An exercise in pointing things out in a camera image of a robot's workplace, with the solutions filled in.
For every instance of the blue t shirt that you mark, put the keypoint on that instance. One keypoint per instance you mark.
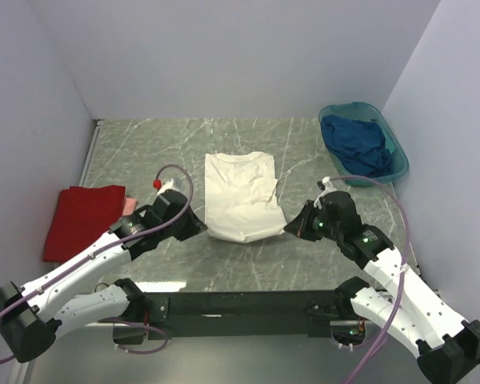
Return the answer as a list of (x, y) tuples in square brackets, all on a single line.
[(359, 146)]

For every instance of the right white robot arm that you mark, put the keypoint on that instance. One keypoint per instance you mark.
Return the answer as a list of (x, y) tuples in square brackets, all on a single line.
[(445, 344)]

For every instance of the black base beam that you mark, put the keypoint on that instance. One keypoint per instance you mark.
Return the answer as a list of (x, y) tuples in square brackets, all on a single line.
[(216, 314)]

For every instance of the aluminium frame rail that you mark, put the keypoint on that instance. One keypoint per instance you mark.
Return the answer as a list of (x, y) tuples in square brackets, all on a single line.
[(446, 345)]

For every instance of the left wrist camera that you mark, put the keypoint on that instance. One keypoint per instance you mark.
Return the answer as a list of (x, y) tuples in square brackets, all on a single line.
[(162, 186)]

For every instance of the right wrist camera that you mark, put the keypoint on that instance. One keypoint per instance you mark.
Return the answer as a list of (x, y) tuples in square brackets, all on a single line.
[(325, 186)]

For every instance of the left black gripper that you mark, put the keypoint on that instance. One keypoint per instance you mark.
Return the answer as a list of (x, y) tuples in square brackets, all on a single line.
[(194, 226)]

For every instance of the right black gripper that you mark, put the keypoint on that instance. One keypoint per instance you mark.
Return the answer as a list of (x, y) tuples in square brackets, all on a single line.
[(299, 226)]

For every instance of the white t shirt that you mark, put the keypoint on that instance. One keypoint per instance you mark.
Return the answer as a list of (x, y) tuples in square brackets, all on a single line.
[(240, 197)]

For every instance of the red folded t shirt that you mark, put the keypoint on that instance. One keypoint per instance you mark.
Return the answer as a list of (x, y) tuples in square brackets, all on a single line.
[(82, 215)]

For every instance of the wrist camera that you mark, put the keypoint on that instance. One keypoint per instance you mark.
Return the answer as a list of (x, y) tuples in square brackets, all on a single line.
[(325, 186), (162, 186)]

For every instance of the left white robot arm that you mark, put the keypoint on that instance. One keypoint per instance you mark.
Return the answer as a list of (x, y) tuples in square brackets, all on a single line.
[(35, 314)]

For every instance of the teal plastic basket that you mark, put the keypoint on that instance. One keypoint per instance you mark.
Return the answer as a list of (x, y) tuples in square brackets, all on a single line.
[(366, 112)]

